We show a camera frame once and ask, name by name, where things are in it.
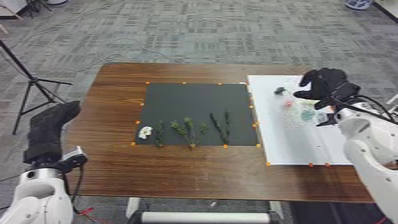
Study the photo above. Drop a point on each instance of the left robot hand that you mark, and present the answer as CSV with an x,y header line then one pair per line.
x,y
51,131

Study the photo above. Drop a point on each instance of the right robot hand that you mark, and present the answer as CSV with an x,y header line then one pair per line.
x,y
327,83

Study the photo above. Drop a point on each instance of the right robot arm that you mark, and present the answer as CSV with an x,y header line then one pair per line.
x,y
370,143

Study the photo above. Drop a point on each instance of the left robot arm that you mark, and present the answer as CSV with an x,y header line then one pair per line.
x,y
37,196

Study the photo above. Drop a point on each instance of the dark blue flower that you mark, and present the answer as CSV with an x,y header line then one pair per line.
x,y
279,89

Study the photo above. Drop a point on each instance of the pink flower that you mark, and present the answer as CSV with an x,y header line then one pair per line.
x,y
288,103

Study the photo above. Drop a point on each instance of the light blue flower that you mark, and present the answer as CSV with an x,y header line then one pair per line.
x,y
307,115

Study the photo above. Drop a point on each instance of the black tripod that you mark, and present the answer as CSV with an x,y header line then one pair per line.
x,y
34,81

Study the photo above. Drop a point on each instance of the white flower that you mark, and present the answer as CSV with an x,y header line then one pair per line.
x,y
144,132

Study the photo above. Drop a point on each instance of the small green sprig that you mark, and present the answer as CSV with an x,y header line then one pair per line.
x,y
160,133

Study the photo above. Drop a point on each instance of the white sheet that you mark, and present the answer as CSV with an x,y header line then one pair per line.
x,y
277,140

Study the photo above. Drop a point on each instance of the thin green sprig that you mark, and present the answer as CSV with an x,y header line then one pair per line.
x,y
226,123
217,128

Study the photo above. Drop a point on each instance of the dark mat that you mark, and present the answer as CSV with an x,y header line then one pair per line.
x,y
195,100

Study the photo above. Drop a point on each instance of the branched green sprig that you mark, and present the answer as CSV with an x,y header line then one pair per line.
x,y
188,131

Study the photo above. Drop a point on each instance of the blue and white pot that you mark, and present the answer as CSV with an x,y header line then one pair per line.
x,y
357,4

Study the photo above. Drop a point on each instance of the pale grey bar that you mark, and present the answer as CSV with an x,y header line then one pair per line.
x,y
204,218

